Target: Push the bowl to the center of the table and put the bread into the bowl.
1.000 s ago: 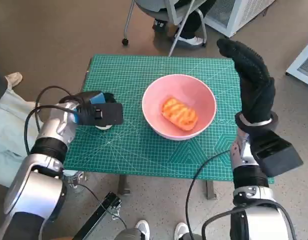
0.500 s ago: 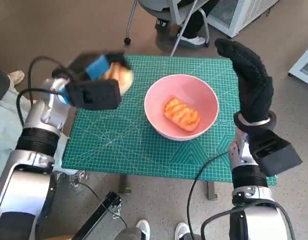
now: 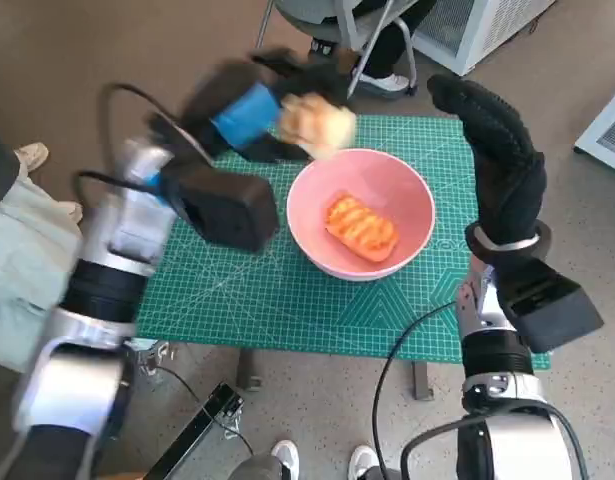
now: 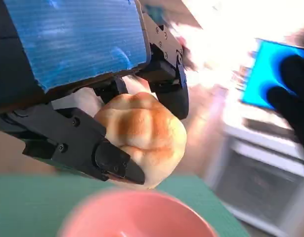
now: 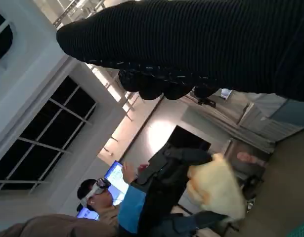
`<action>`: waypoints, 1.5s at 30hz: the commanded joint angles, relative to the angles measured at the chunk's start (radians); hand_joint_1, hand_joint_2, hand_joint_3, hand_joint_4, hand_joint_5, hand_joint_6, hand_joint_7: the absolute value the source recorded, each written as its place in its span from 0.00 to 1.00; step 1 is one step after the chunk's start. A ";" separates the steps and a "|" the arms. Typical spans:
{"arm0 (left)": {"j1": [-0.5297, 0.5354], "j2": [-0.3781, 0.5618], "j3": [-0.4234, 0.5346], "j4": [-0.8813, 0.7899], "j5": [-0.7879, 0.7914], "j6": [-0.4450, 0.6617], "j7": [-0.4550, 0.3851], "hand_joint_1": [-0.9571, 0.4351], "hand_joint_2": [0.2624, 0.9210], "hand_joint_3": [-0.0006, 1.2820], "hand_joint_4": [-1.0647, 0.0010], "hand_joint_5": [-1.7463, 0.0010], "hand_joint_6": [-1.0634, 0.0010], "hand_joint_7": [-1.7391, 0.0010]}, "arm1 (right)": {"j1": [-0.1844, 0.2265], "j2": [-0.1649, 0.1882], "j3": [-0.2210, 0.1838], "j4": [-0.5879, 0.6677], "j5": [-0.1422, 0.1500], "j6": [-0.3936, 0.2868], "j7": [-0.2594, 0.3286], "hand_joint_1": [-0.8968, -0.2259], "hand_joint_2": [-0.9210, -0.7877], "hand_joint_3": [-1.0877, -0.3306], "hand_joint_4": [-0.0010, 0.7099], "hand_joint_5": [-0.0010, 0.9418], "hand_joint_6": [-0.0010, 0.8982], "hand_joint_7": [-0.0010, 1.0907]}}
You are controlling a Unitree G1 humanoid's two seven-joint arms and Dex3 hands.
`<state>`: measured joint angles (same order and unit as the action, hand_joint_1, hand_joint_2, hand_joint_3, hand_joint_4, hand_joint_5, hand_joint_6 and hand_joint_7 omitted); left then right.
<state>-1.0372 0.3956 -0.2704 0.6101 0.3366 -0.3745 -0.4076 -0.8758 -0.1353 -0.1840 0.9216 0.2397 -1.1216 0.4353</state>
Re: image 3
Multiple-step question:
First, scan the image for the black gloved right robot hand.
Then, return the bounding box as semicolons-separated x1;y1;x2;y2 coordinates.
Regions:
426;74;547;246

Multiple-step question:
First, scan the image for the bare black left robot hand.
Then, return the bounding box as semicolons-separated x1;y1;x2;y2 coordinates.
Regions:
179;47;358;164

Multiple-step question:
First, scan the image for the round pale toy bread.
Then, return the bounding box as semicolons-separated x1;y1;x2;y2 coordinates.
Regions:
277;93;358;161

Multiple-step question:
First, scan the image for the pink bowl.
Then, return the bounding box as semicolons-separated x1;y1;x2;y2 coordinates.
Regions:
286;148;436;282

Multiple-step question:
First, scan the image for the long orange toy bread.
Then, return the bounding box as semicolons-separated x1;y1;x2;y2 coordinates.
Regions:
325;190;401;264

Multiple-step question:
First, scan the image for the white slatted appliance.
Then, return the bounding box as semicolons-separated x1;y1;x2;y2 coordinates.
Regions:
574;79;615;177

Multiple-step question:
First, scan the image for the grey office chair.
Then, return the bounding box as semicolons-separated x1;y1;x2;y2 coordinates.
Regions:
256;0;419;99

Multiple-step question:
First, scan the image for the white cabinet with mesh grille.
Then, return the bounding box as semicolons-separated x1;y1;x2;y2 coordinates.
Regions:
411;0;556;77

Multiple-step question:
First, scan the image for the seated person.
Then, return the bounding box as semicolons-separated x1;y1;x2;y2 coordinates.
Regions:
309;0;438;94

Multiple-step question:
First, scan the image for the green cutting mat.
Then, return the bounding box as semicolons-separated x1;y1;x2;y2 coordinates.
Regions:
134;115;553;369

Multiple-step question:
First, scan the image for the grey metal table leg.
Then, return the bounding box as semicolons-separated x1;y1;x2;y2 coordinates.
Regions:
411;360;433;401
235;349;262;392

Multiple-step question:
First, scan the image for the person in light clothing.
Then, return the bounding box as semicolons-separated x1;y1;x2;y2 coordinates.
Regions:
0;92;86;374

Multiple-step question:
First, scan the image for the person with white shoes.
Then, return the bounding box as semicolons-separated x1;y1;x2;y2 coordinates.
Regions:
231;439;403;480

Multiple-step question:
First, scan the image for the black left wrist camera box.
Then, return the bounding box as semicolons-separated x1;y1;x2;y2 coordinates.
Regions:
159;159;281;253

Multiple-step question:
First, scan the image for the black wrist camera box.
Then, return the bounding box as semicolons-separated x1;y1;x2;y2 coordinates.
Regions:
496;257;604;355
159;159;281;253

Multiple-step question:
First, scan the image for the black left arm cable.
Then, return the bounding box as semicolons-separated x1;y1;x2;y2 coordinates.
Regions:
76;171;161;194
104;83;213;164

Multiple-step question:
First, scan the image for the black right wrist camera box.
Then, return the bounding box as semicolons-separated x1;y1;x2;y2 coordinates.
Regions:
496;257;604;355

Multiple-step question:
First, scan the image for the long black robot cable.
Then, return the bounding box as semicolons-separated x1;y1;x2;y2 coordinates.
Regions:
372;301;461;480

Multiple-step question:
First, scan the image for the looped black robot cable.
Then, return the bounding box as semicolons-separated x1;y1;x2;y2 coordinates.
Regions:
400;402;593;480

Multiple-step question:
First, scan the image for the thin black floor cable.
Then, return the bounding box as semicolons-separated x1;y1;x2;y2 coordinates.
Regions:
151;367;256;456

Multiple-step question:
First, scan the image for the black metal rail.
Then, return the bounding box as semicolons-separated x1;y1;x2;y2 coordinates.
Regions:
149;382;246;480

